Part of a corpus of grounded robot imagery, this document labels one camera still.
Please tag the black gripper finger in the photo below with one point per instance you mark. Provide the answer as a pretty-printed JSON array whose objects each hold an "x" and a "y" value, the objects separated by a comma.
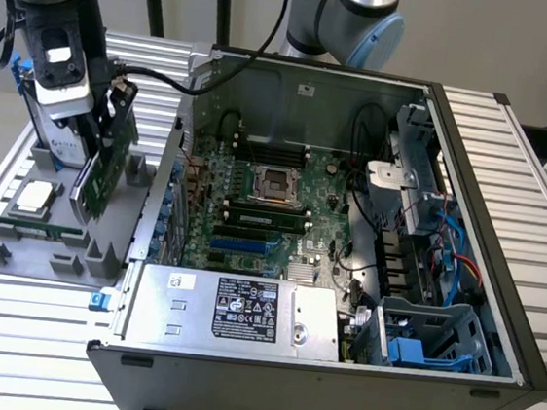
[
  {"x": 123, "y": 101},
  {"x": 87, "y": 134}
]

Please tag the Nvidia graphics card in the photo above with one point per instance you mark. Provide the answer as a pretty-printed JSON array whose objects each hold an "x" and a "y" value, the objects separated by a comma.
[{"x": 104, "y": 182}]

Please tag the hard disk in blue carrier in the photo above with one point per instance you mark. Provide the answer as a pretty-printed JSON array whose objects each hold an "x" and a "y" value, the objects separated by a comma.
[{"x": 62, "y": 146}]

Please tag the silver CPU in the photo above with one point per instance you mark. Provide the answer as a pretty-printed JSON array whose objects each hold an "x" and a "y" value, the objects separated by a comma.
[{"x": 32, "y": 199}]

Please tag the green RAM stick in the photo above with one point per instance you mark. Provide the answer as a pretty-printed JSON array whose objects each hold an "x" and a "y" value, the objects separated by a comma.
[
  {"x": 50, "y": 231},
  {"x": 257, "y": 220}
]

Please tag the grey parts rack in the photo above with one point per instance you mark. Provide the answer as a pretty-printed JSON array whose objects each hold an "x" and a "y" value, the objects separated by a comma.
[{"x": 113, "y": 242}]

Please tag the black RAM slot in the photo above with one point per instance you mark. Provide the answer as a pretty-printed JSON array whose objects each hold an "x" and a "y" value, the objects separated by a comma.
[
  {"x": 271, "y": 159},
  {"x": 271, "y": 154},
  {"x": 268, "y": 208},
  {"x": 272, "y": 143},
  {"x": 272, "y": 149}
]

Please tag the blue case latch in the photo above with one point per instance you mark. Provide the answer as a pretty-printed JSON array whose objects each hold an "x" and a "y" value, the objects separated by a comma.
[{"x": 99, "y": 300}]

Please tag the CPU socket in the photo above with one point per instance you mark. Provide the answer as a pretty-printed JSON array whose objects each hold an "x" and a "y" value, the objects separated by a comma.
[{"x": 275, "y": 181}]

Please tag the long black expansion slot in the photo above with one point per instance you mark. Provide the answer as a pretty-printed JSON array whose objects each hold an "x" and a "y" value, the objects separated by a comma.
[{"x": 239, "y": 231}]

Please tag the short black expansion slot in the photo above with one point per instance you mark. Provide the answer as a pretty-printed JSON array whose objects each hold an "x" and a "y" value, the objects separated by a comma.
[{"x": 216, "y": 258}]

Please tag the blue expansion slot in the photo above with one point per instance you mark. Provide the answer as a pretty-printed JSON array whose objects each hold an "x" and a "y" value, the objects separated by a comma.
[{"x": 240, "y": 245}]

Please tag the silver power supply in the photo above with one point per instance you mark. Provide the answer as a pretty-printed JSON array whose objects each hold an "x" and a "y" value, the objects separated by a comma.
[{"x": 193, "y": 314}]

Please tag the green motherboard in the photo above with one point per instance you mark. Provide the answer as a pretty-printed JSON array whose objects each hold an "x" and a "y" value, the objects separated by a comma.
[{"x": 314, "y": 190}]

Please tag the coin battery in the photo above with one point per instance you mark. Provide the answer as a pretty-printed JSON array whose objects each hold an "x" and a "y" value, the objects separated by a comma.
[{"x": 333, "y": 166}]

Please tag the silver chipset heatsink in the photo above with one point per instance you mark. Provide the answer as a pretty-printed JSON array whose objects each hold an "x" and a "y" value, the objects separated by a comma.
[{"x": 303, "y": 272}]

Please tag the metal drive cage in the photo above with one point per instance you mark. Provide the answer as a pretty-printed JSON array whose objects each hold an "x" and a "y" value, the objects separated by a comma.
[{"x": 389, "y": 175}]

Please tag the blue bay carrier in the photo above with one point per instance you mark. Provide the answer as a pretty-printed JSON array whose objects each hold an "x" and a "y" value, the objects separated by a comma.
[{"x": 405, "y": 351}]

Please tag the grey disk bay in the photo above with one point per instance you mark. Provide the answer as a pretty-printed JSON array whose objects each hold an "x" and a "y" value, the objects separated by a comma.
[{"x": 461, "y": 332}]

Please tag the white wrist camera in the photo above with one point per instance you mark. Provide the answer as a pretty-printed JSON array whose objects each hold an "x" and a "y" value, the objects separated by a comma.
[{"x": 64, "y": 102}]

